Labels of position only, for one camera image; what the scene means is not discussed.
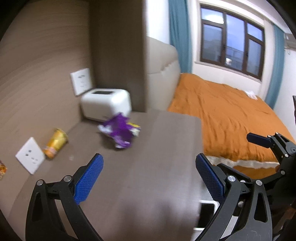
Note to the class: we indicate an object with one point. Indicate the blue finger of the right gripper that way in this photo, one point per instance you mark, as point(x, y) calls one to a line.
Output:
point(232, 172)
point(259, 140)

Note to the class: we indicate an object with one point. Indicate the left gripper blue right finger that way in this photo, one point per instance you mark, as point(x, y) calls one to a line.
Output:
point(212, 176)

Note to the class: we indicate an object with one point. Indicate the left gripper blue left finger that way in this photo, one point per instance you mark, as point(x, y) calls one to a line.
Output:
point(86, 176)

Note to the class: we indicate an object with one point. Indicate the white trash bin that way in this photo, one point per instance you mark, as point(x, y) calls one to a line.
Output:
point(206, 212)

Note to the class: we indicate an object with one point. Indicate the orange bed cover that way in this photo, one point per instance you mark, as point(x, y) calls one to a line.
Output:
point(227, 115)

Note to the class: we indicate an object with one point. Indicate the white cloth on bed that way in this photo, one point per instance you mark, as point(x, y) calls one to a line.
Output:
point(251, 95)

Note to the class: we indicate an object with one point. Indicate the purple snack wrapper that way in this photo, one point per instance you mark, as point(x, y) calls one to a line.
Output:
point(120, 130)

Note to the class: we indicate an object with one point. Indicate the white tissue box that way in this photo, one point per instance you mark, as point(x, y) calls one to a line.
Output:
point(102, 104)

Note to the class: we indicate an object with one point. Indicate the blue curtain right side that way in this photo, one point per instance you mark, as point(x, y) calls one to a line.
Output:
point(278, 66)

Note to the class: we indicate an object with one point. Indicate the blue curtain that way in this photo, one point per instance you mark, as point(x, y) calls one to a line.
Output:
point(278, 66)
point(180, 33)

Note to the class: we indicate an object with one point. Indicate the dark framed window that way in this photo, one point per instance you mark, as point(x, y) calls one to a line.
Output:
point(231, 41)

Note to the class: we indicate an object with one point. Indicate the beige bed headboard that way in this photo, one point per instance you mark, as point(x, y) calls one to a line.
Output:
point(163, 73)

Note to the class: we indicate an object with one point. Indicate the wooden shelf unit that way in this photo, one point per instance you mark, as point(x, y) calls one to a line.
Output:
point(45, 43)

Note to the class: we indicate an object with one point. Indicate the white wall socket left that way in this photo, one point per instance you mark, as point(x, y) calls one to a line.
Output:
point(30, 156)

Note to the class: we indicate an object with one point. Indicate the white wall socket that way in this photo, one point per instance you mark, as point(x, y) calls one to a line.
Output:
point(81, 81)
point(30, 156)

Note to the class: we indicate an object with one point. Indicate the sticker strip on wall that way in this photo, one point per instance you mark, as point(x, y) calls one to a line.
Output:
point(3, 170)

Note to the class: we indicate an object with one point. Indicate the white wall socket right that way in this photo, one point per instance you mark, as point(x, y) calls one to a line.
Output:
point(81, 81)

